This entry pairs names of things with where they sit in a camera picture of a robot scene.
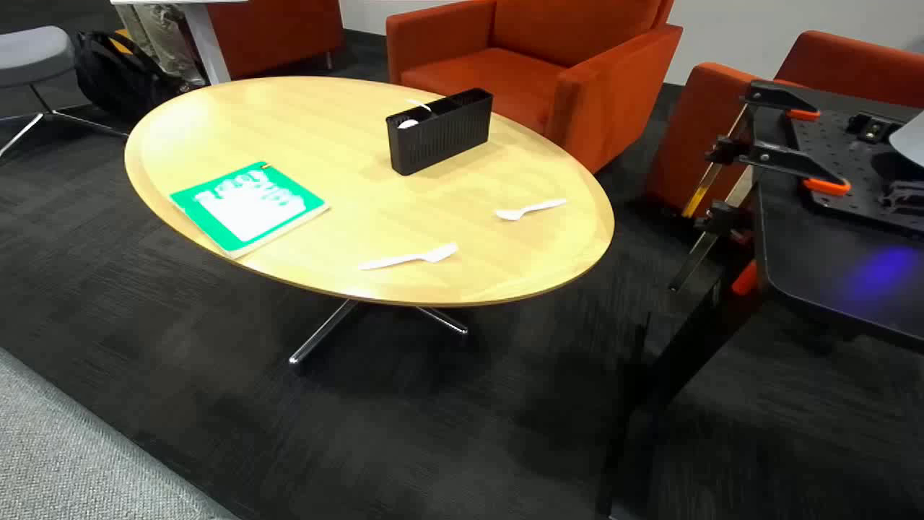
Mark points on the white plastic fork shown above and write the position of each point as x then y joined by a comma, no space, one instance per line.
414,257
529,210

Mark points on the black utensil rack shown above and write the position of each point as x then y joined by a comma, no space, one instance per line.
443,133

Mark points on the chrome table base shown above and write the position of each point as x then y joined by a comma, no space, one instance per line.
320,333

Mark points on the orange armchair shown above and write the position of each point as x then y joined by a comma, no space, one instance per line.
278,34
703,126
538,68

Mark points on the black backpack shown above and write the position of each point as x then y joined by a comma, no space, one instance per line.
119,73

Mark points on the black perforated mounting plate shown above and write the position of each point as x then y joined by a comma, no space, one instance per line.
867,155

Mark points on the grey chair with metal legs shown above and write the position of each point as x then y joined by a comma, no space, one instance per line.
33,52

